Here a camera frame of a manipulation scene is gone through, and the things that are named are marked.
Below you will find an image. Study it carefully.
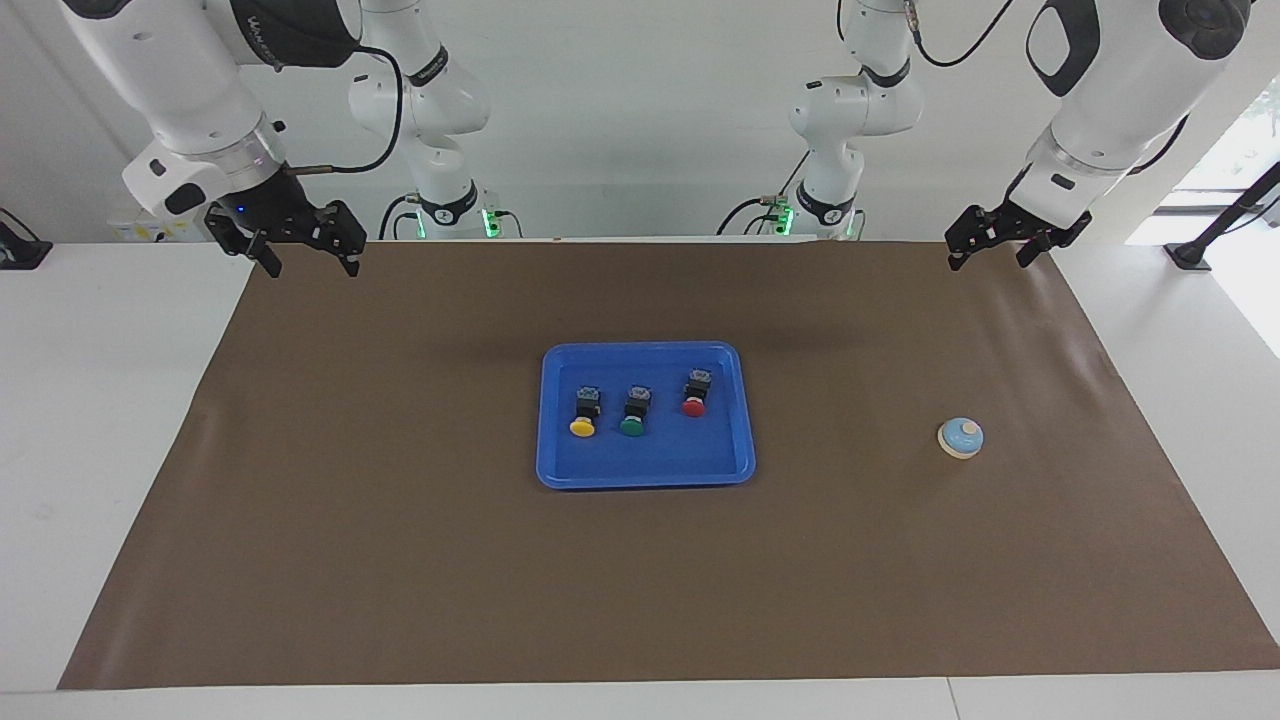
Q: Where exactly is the brown table mat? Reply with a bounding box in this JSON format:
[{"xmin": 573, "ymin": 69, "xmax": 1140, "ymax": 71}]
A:
[{"xmin": 57, "ymin": 238, "xmax": 1280, "ymax": 691}]

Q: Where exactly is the black angled stand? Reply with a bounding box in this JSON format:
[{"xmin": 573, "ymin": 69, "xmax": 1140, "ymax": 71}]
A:
[{"xmin": 1165, "ymin": 160, "xmax": 1280, "ymax": 273}]

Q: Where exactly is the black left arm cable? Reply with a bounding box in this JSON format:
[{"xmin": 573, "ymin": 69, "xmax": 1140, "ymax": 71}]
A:
[{"xmin": 903, "ymin": 0, "xmax": 1021, "ymax": 71}]

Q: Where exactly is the bright window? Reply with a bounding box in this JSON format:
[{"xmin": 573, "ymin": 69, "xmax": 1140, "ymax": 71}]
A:
[{"xmin": 1170, "ymin": 85, "xmax": 1280, "ymax": 216}]

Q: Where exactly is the white box with yellow labels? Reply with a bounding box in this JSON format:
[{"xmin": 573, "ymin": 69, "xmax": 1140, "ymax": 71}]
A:
[{"xmin": 105, "ymin": 205, "xmax": 206, "ymax": 243}]

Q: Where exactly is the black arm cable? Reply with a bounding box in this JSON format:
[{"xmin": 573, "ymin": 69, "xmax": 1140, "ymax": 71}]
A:
[
  {"xmin": 283, "ymin": 40, "xmax": 404, "ymax": 176},
  {"xmin": 903, "ymin": 0, "xmax": 1021, "ymax": 71}
]

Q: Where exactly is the black stand with flat foot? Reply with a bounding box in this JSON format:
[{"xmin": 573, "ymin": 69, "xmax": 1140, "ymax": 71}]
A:
[{"xmin": 0, "ymin": 207, "xmax": 53, "ymax": 271}]

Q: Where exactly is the black base cable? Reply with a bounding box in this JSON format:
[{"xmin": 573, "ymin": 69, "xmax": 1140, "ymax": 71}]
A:
[
  {"xmin": 378, "ymin": 193, "xmax": 426, "ymax": 241},
  {"xmin": 715, "ymin": 150, "xmax": 806, "ymax": 238}
]

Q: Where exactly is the green push button switch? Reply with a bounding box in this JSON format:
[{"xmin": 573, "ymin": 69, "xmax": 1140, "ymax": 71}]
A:
[{"xmin": 619, "ymin": 385, "xmax": 654, "ymax": 438}]

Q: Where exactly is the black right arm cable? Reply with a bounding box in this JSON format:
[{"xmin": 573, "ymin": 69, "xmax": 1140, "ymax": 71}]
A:
[{"xmin": 283, "ymin": 40, "xmax": 404, "ymax": 176}]

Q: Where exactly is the light blue call bell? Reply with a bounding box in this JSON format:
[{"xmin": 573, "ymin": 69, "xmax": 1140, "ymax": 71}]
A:
[{"xmin": 937, "ymin": 417, "xmax": 985, "ymax": 460}]

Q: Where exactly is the blue plastic tray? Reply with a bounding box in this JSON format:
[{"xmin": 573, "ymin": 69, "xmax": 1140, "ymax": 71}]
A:
[{"xmin": 536, "ymin": 341, "xmax": 757, "ymax": 491}]

